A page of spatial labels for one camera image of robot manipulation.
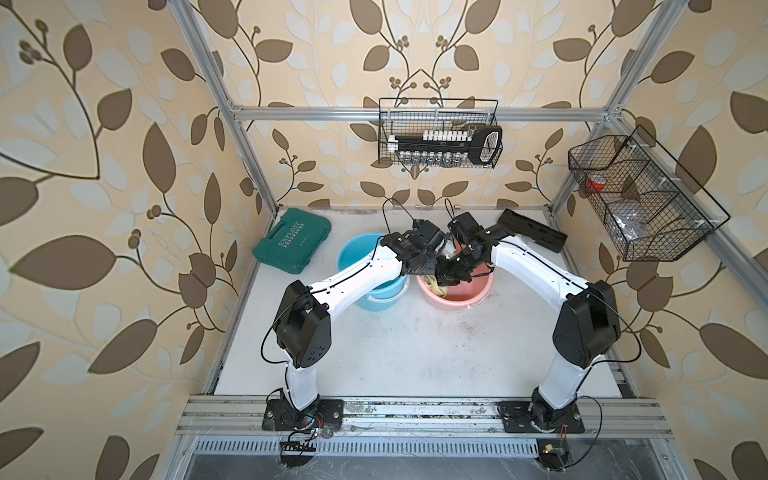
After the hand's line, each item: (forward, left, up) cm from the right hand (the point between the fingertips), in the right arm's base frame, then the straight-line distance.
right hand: (431, 283), depth 84 cm
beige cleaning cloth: (-2, 0, +4) cm, 5 cm away
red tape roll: (+18, -46, +19) cm, 53 cm away
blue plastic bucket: (-5, +14, +2) cm, 15 cm away
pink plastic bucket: (-6, -7, +3) cm, 10 cm away
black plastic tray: (+29, -42, -12) cm, 53 cm away
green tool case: (+24, +45, -8) cm, 52 cm away
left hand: (+5, +2, +4) cm, 7 cm away
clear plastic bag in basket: (+4, -48, +18) cm, 52 cm away
